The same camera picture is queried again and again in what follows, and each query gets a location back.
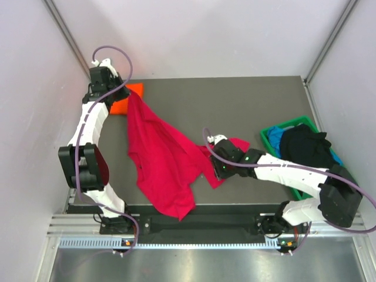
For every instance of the aluminium frame post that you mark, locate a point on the aluminium frame post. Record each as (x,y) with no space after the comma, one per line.
(61,24)
(332,37)

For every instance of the red t shirt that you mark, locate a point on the red t shirt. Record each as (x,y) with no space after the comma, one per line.
(167,162)

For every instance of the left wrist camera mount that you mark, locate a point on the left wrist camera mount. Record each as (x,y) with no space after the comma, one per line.
(106,63)

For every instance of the right aluminium frame post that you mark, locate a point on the right aluminium frame post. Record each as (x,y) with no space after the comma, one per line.
(332,37)

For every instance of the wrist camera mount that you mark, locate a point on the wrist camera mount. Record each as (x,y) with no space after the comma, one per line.
(106,63)
(215,139)

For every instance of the green plastic tray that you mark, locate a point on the green plastic tray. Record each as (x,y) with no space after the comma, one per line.
(288,125)

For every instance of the blue t shirt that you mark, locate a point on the blue t shirt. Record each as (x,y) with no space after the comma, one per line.
(274,135)

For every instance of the folded orange t shirt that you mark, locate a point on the folded orange t shirt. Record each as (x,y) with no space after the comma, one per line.
(121,107)

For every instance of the left aluminium frame post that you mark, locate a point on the left aluminium frame post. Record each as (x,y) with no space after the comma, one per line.
(61,24)

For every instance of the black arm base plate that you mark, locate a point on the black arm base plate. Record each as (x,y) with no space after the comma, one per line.
(205,224)

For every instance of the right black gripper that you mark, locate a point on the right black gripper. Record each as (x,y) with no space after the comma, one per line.
(220,173)

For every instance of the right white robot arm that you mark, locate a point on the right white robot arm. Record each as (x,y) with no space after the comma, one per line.
(332,197)

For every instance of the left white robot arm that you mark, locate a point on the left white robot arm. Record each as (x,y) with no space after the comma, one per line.
(83,165)

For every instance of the black t shirt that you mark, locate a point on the black t shirt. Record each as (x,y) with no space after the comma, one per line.
(301,145)

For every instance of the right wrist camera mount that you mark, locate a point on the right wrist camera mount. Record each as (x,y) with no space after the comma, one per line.
(215,139)

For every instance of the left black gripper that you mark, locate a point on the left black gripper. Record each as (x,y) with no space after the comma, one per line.
(124,93)

